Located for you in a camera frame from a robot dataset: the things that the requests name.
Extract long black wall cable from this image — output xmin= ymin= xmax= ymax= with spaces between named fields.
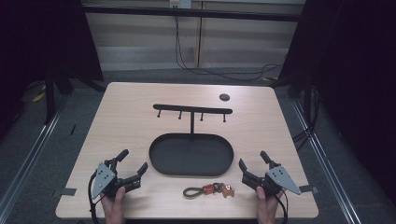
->
xmin=174 ymin=14 xmax=284 ymax=83

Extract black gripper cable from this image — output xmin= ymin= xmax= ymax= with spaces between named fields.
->
xmin=275 ymin=189 xmax=290 ymax=224
xmin=87 ymin=170 xmax=101 ymax=224

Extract metal floor rail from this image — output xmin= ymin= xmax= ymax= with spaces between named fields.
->
xmin=290 ymin=98 xmax=362 ymax=224
xmin=0 ymin=101 xmax=69 ymax=217

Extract white wall socket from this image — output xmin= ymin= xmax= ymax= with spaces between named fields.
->
xmin=169 ymin=0 xmax=192 ymax=9

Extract black hook rack with tray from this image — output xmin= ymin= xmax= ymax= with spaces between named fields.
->
xmin=148 ymin=104 xmax=235 ymax=177

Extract grey tape strip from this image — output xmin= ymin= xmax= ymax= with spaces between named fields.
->
xmin=299 ymin=184 xmax=319 ymax=194
xmin=60 ymin=187 xmax=78 ymax=197

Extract person's right hand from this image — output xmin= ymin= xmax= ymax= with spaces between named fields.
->
xmin=255 ymin=186 xmax=285 ymax=224

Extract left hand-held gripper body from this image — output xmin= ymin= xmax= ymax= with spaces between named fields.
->
xmin=92 ymin=158 xmax=143 ymax=201

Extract green cord keychain with charm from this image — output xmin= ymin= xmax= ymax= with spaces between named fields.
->
xmin=182 ymin=182 xmax=235 ymax=201

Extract black metal stand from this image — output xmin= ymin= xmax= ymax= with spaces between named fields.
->
xmin=43 ymin=66 xmax=76 ymax=125

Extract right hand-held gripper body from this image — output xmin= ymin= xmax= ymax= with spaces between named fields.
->
xmin=242 ymin=161 xmax=303 ymax=198

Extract black floor cables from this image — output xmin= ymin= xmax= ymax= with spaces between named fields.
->
xmin=291 ymin=86 xmax=322 ymax=151

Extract yellow floor scrap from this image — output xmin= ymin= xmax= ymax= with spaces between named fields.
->
xmin=32 ymin=84 xmax=47 ymax=104

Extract dark curtain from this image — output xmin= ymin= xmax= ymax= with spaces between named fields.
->
xmin=0 ymin=0 xmax=106 ymax=138
xmin=275 ymin=0 xmax=396 ymax=200

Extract black horizontal bar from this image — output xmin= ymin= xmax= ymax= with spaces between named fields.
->
xmin=81 ymin=4 xmax=303 ymax=23

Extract person's left hand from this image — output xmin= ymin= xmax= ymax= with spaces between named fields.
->
xmin=100 ymin=186 xmax=126 ymax=224

